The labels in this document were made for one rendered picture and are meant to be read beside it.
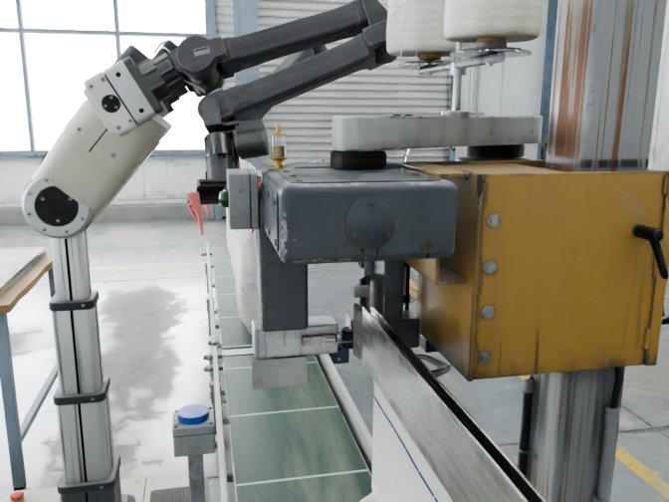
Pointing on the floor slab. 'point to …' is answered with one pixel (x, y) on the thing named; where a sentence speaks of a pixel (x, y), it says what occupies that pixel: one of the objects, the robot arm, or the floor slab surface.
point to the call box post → (196, 478)
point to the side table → (13, 369)
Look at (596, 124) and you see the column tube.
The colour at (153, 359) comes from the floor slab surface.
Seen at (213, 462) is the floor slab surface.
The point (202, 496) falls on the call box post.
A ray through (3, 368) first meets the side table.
